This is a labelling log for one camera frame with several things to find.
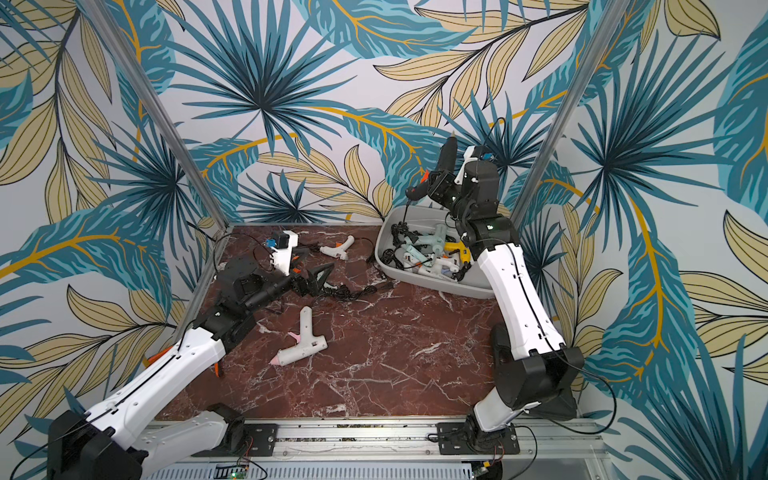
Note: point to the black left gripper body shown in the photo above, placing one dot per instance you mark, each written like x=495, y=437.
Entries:
x=275, y=284

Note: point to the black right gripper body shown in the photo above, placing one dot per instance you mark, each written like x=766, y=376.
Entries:
x=441, y=183

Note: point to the black glue gun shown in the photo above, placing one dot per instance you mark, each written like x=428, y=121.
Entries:
x=439, y=182

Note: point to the yellow glue gun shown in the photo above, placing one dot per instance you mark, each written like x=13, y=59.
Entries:
x=460, y=249

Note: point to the mint green large glue gun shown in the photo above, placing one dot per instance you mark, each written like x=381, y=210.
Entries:
x=422, y=250

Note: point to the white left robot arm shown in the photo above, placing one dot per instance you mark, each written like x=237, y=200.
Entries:
x=106, y=442

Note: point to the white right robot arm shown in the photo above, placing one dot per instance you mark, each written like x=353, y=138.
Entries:
x=532, y=362

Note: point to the grey plastic storage box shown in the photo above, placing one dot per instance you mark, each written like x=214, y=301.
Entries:
x=470, y=281

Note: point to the large white pink-tip glue gun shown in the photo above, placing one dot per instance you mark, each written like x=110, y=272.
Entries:
x=307, y=342

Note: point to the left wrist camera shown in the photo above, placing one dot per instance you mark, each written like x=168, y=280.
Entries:
x=281, y=246

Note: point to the orange handled pliers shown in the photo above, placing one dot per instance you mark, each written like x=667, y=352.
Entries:
x=150, y=360

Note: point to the aluminium front rail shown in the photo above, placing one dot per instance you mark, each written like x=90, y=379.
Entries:
x=367, y=448

